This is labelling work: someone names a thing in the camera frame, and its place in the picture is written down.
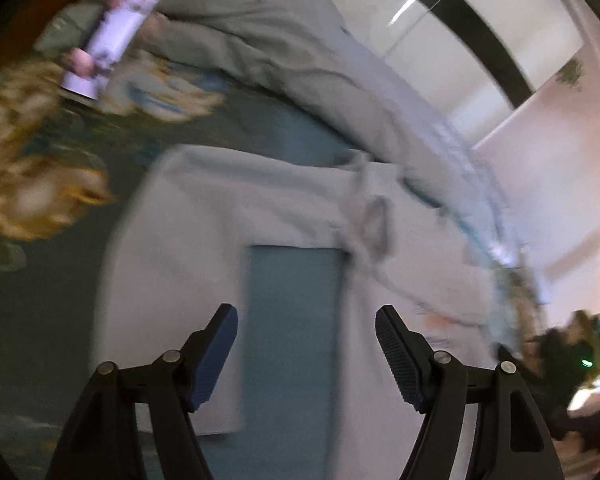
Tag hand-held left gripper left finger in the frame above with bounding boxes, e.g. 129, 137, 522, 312
45, 302, 240, 480

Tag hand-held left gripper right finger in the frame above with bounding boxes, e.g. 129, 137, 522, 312
375, 305, 563, 480

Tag light blue pants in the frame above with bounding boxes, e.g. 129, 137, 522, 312
92, 144, 501, 480

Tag pile of yellow green clothes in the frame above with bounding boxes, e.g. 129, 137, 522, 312
570, 310, 600, 356

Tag teal floral bed sheet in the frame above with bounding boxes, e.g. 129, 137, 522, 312
0, 55, 546, 480

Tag white wardrobe with black band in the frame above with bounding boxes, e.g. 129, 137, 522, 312
360, 0, 586, 133

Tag green potted plant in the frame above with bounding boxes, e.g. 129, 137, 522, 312
554, 57, 584, 92

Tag grey blue floral quilt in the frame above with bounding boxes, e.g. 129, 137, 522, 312
32, 0, 526, 281

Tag smartphone with lit screen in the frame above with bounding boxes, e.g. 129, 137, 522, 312
60, 0, 175, 100

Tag grey green pillow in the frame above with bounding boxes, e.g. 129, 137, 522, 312
34, 2, 106, 61

